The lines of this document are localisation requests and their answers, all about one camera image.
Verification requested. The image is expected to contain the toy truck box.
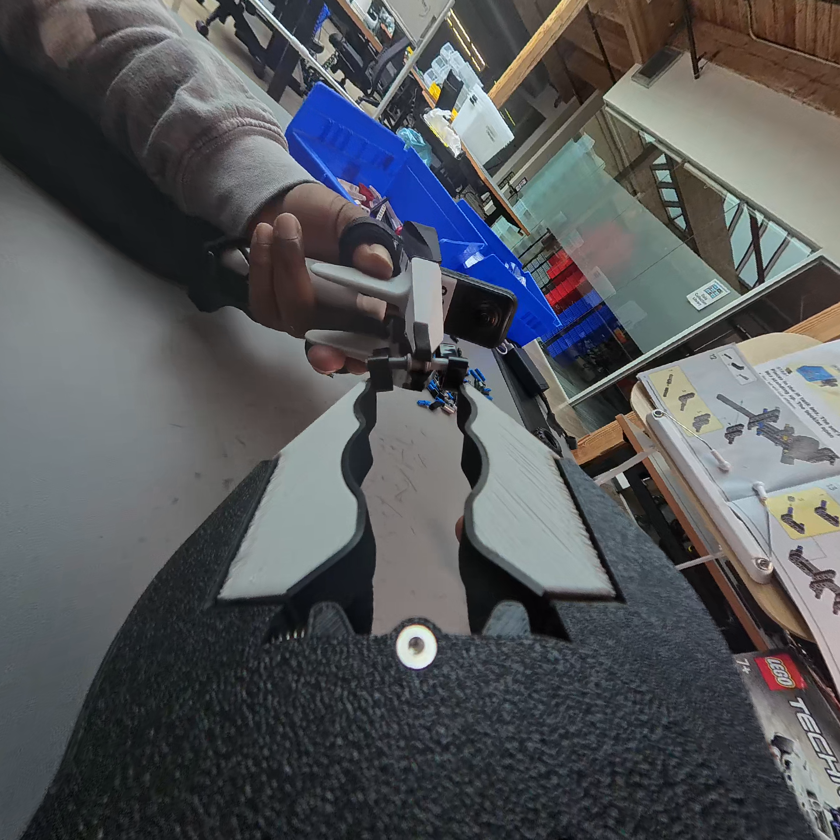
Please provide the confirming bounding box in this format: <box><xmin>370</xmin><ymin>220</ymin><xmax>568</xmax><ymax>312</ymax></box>
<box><xmin>734</xmin><ymin>650</ymin><xmax>840</xmax><ymax>840</ymax></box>

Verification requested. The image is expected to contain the person's left hand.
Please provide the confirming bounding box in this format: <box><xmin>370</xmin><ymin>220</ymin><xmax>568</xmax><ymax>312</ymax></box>
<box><xmin>247</xmin><ymin>182</ymin><xmax>396</xmax><ymax>377</ymax></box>

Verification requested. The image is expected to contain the pile of blue black pins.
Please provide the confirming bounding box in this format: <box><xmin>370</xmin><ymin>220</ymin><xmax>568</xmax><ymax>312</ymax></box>
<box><xmin>416</xmin><ymin>371</ymin><xmax>494</xmax><ymax>414</ymax></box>

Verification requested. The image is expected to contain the black office chair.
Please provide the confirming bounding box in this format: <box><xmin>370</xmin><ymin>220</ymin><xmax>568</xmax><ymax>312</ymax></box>
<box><xmin>328</xmin><ymin>33</ymin><xmax>411</xmax><ymax>109</ymax></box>

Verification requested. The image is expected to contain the person's left forearm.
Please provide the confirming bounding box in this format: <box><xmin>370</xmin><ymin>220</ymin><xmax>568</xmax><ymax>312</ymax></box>
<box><xmin>0</xmin><ymin>0</ymin><xmax>317</xmax><ymax>238</ymax></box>

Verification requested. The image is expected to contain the wooden book stand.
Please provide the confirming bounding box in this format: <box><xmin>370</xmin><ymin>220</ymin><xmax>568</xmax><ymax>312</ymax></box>
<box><xmin>629</xmin><ymin>331</ymin><xmax>823</xmax><ymax>643</ymax></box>

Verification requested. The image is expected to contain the white plastic container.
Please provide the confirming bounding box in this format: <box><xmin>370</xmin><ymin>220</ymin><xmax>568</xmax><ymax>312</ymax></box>
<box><xmin>453</xmin><ymin>85</ymin><xmax>516</xmax><ymax>166</ymax></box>

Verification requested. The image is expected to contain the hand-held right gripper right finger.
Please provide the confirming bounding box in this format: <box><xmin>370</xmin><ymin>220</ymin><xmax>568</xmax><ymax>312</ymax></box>
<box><xmin>457</xmin><ymin>382</ymin><xmax>619</xmax><ymax>601</ymax></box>

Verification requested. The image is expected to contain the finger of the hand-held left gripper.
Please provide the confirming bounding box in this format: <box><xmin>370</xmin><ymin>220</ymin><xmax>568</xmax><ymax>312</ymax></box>
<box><xmin>392</xmin><ymin>257</ymin><xmax>446</xmax><ymax>374</ymax></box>

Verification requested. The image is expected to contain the white page holder bar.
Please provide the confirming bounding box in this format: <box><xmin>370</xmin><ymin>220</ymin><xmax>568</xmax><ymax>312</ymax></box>
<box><xmin>646</xmin><ymin>408</ymin><xmax>777</xmax><ymax>585</ymax></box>

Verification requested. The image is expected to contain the instruction booklet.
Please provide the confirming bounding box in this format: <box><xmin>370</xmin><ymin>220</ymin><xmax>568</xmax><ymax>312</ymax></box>
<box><xmin>637</xmin><ymin>338</ymin><xmax>840</xmax><ymax>690</ymax></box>

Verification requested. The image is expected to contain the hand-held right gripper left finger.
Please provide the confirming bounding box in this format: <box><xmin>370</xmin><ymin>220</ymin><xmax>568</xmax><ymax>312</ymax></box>
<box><xmin>217</xmin><ymin>381</ymin><xmax>379</xmax><ymax>602</ymax></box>

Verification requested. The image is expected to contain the grey desk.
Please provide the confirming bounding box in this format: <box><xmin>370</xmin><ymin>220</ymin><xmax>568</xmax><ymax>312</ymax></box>
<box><xmin>0</xmin><ymin>157</ymin><xmax>572</xmax><ymax>840</ymax></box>

